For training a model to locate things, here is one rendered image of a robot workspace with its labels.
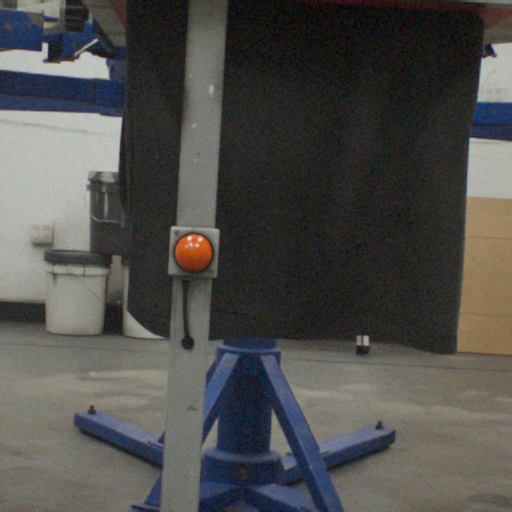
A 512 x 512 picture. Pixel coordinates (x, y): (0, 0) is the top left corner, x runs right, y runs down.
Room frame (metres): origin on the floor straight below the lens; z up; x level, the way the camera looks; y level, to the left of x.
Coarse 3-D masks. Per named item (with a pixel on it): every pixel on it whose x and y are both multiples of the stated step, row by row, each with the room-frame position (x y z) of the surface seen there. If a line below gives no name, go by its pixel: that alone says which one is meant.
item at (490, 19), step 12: (312, 0) 1.63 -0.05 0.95; (324, 0) 1.62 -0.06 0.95; (336, 0) 1.61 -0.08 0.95; (348, 0) 1.61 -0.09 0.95; (360, 0) 1.60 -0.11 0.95; (432, 12) 1.67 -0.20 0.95; (444, 12) 1.66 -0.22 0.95; (456, 12) 1.65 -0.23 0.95; (468, 12) 1.65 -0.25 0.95; (480, 12) 1.64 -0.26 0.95; (492, 12) 1.64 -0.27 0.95; (504, 12) 1.63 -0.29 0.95; (492, 24) 1.75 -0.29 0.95
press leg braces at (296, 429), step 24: (240, 360) 2.92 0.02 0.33; (264, 360) 2.92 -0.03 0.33; (216, 384) 2.87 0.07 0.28; (264, 384) 2.90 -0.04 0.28; (288, 384) 3.15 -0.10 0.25; (216, 408) 2.84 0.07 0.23; (288, 408) 2.84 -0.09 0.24; (288, 432) 2.82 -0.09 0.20; (312, 456) 2.76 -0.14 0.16; (312, 480) 2.73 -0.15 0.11; (144, 504) 2.66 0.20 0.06; (336, 504) 2.69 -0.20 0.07
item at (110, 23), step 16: (96, 0) 1.74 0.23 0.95; (384, 0) 1.59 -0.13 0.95; (400, 0) 1.58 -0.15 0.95; (416, 0) 1.57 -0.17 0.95; (432, 0) 1.57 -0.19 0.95; (448, 0) 1.56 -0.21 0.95; (464, 0) 1.56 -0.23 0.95; (480, 0) 1.56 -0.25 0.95; (496, 0) 1.56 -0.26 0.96; (96, 16) 1.92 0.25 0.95; (112, 16) 1.90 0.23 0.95; (112, 32) 2.11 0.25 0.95; (496, 32) 1.83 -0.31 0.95
